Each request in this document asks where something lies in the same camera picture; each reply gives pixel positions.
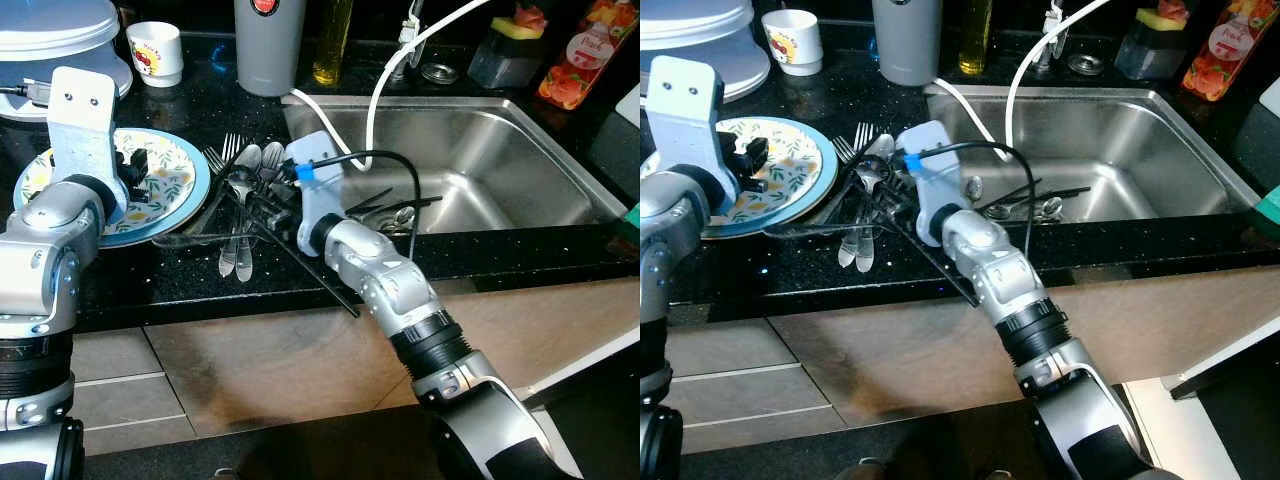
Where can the white object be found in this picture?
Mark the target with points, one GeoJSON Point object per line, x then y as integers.
{"type": "Point", "coordinates": [630, 105]}
{"type": "Point", "coordinates": [1270, 98]}

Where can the white mug with red print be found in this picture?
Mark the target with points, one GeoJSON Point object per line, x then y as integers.
{"type": "Point", "coordinates": [155, 50]}
{"type": "Point", "coordinates": [792, 40]}

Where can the red peach soap pouch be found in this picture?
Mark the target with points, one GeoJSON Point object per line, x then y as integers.
{"type": "Point", "coordinates": [1225, 50]}
{"type": "Point", "coordinates": [585, 60]}

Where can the floral plate with blue rim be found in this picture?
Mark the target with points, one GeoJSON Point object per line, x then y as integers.
{"type": "Point", "coordinates": [800, 175]}
{"type": "Point", "coordinates": [180, 185]}

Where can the yellow sponge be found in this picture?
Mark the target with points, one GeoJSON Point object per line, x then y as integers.
{"type": "Point", "coordinates": [1160, 18]}
{"type": "Point", "coordinates": [515, 28]}

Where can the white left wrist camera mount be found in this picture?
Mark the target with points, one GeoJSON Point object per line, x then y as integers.
{"type": "Point", "coordinates": [688, 115]}
{"type": "Point", "coordinates": [80, 130]}

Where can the yellow oil bottle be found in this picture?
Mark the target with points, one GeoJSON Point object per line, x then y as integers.
{"type": "Point", "coordinates": [975, 45]}
{"type": "Point", "coordinates": [332, 50]}

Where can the silver spoon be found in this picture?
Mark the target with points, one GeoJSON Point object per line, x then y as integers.
{"type": "Point", "coordinates": [850, 250]}
{"type": "Point", "coordinates": [244, 160]}
{"type": "Point", "coordinates": [246, 260]}
{"type": "Point", "coordinates": [1050, 206]}
{"type": "Point", "coordinates": [865, 255]}
{"type": "Point", "coordinates": [390, 216]}

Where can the stainless steel sink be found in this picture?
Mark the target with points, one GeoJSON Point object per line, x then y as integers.
{"type": "Point", "coordinates": [500, 170]}
{"type": "Point", "coordinates": [1130, 160]}

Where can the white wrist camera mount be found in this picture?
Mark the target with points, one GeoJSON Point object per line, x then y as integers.
{"type": "Point", "coordinates": [930, 175]}
{"type": "Point", "coordinates": [80, 130]}
{"type": "Point", "coordinates": [318, 185]}
{"type": "Point", "coordinates": [688, 115]}

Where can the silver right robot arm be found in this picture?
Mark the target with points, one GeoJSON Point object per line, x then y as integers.
{"type": "Point", "coordinates": [1010, 290]}
{"type": "Point", "coordinates": [400, 290]}

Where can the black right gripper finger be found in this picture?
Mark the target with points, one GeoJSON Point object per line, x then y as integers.
{"type": "Point", "coordinates": [258, 218]}
{"type": "Point", "coordinates": [255, 186]}
{"type": "Point", "coordinates": [868, 180]}
{"type": "Point", "coordinates": [870, 210]}

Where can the dark clear sponge holder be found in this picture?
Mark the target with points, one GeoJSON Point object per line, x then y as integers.
{"type": "Point", "coordinates": [500, 62]}
{"type": "Point", "coordinates": [1145, 55]}

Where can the grey tumbler with red logo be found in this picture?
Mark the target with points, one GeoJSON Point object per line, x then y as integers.
{"type": "Point", "coordinates": [906, 45]}
{"type": "Point", "coordinates": [268, 50]}

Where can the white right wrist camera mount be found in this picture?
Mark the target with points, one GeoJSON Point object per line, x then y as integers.
{"type": "Point", "coordinates": [318, 185]}
{"type": "Point", "coordinates": [930, 175]}

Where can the silver fork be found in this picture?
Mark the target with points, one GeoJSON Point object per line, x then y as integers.
{"type": "Point", "coordinates": [844, 150]}
{"type": "Point", "coordinates": [863, 138]}
{"type": "Point", "coordinates": [214, 160]}
{"type": "Point", "coordinates": [231, 148]}

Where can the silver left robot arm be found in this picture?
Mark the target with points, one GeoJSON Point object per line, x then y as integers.
{"type": "Point", "coordinates": [40, 250]}
{"type": "Point", "coordinates": [662, 230]}

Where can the green object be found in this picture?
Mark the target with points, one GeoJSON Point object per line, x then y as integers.
{"type": "Point", "coordinates": [1268, 212]}
{"type": "Point", "coordinates": [631, 225]}

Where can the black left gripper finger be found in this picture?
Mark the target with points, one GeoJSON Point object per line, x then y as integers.
{"type": "Point", "coordinates": [758, 150]}
{"type": "Point", "coordinates": [754, 183]}
{"type": "Point", "coordinates": [140, 162]}
{"type": "Point", "coordinates": [140, 194]}

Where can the metal faucet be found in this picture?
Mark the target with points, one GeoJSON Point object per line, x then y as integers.
{"type": "Point", "coordinates": [410, 35]}
{"type": "Point", "coordinates": [1052, 30]}

